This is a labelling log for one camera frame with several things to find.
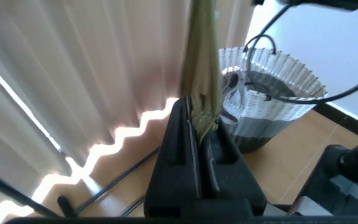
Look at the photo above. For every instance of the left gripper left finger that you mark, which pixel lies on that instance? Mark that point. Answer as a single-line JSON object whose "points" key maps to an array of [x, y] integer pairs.
{"points": [[169, 186]]}

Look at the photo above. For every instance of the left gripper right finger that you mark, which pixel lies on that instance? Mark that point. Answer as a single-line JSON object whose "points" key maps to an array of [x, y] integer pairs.
{"points": [[238, 189]]}

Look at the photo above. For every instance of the black clothes rack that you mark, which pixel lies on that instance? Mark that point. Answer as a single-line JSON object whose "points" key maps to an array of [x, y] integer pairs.
{"points": [[11, 190]]}

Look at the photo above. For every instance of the white laundry basket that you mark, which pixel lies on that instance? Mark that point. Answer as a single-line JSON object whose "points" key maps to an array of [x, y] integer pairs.
{"points": [[284, 71]]}

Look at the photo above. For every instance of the green shirt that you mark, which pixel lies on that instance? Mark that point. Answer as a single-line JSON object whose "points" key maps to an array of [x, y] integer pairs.
{"points": [[200, 62]]}

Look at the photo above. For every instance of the beige curtain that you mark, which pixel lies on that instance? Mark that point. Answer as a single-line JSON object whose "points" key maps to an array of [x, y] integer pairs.
{"points": [[89, 62]]}

